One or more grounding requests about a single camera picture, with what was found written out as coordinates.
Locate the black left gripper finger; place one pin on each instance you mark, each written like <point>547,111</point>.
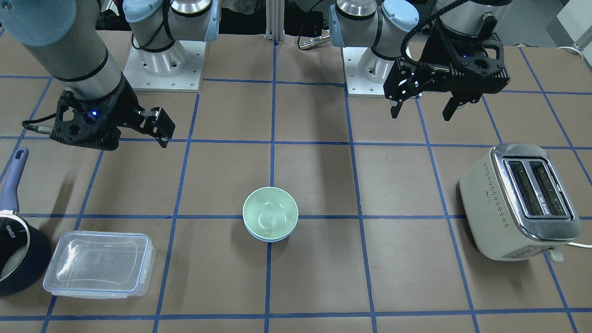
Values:
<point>451,107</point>
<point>396,106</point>

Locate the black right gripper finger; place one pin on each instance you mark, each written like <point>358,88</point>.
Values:
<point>163,139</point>

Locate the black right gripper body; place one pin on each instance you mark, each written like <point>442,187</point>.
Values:
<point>121,104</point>

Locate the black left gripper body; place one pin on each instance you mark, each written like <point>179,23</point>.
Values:
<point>433,50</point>

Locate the green bowl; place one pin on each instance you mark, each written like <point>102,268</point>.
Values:
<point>270,212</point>

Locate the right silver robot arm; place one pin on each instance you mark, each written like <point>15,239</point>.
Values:
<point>62,36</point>

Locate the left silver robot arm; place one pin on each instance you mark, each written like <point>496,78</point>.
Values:
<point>393,28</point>

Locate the cream and chrome toaster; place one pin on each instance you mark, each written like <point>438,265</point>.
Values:
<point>517,205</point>

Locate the clear plastic lidded container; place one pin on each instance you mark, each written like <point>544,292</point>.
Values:
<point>100,265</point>

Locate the blue saucepan with glass lid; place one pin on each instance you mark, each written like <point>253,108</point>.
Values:
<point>24,250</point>

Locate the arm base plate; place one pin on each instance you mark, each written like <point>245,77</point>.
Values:
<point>365,73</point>
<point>178,69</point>

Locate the aluminium frame post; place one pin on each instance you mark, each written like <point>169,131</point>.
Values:
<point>274,20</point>

